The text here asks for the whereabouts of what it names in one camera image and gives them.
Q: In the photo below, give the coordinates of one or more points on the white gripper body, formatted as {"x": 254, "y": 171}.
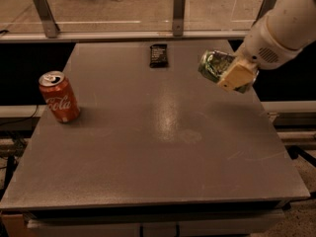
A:
{"x": 259, "y": 46}

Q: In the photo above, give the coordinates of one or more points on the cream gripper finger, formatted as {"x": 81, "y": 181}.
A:
{"x": 241, "y": 72}

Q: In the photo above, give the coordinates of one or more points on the crushed green soda can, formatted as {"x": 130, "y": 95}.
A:
{"x": 214, "y": 63}

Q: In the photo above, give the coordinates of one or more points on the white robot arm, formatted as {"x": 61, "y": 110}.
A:
{"x": 279, "y": 36}

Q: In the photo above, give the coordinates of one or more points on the black rxbar chocolate wrapper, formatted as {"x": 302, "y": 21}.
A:
{"x": 158, "y": 56}

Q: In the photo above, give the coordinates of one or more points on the red Coca-Cola can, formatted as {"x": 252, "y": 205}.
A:
{"x": 58, "y": 94}

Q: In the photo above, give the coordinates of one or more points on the right metal bracket post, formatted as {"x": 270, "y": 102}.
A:
{"x": 266, "y": 6}

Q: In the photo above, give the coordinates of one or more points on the metal bracket post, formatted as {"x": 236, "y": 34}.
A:
{"x": 266, "y": 6}
{"x": 178, "y": 17}
{"x": 50, "y": 27}

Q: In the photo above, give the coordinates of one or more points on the middle metal bracket post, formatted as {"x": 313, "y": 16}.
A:
{"x": 178, "y": 17}

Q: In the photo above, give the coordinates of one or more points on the left metal bracket post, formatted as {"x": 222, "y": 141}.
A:
{"x": 50, "y": 27}

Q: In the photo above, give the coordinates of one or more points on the white horizontal frame rail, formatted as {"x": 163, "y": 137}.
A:
{"x": 123, "y": 36}

